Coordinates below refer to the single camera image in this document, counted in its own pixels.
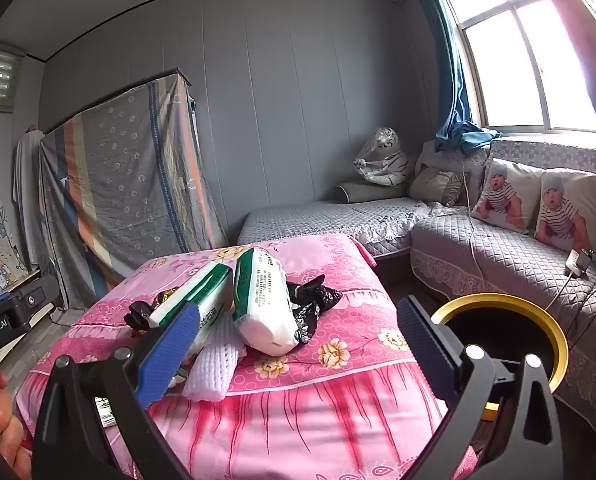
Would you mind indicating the printed paper slip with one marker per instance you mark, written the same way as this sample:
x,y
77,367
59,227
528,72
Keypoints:
x,y
105,410

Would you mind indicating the striped grey cloth cover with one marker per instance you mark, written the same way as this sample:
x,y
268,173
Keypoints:
x,y
128,185

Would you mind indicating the orange gold snack wrapper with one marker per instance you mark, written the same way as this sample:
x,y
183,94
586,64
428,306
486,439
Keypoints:
x,y
165,296

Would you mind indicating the person's left hand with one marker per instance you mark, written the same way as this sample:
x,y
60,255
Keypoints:
x,y
10,435

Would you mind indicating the white foam net sleeve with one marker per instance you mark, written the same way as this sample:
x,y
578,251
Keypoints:
x,y
213,365

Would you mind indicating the window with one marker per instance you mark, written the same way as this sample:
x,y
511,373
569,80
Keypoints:
x,y
528,75

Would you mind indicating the baby print pillow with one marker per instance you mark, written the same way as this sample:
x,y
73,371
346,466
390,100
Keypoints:
x,y
503,195
568,210

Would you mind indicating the blue curtain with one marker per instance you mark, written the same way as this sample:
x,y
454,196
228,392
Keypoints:
x,y
448,60

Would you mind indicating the pink floral blanket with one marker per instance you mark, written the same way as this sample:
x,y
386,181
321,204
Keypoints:
x,y
303,410

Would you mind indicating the black plastic bag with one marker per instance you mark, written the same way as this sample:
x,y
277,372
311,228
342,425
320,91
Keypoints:
x,y
313,305

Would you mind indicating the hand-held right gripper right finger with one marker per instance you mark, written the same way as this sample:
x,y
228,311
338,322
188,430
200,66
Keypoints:
x,y
428,355

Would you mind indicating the grey bolster pillow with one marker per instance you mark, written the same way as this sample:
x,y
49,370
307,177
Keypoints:
x,y
368,192

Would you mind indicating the small black wrapper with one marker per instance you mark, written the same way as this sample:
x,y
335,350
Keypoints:
x,y
138,315

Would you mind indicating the black bin with yellow rim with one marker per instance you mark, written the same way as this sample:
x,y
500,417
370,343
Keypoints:
x,y
508,325

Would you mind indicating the grey ruffled cushion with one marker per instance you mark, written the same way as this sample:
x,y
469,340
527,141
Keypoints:
x,y
435,185

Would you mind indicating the bulging green white tissue packet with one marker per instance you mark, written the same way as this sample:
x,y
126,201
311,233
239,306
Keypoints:
x,y
263,310

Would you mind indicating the white hanging garment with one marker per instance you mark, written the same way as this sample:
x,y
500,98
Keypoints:
x,y
25,185

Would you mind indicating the plush tiger in plastic bag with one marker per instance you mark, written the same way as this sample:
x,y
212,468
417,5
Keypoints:
x,y
385,160

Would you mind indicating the grey quilted sofa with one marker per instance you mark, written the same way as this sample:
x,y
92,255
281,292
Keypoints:
x,y
503,255

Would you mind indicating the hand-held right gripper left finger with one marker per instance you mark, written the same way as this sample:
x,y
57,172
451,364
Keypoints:
x,y
170,355

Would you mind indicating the white charger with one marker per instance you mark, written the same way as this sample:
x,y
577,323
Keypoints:
x,y
578,262

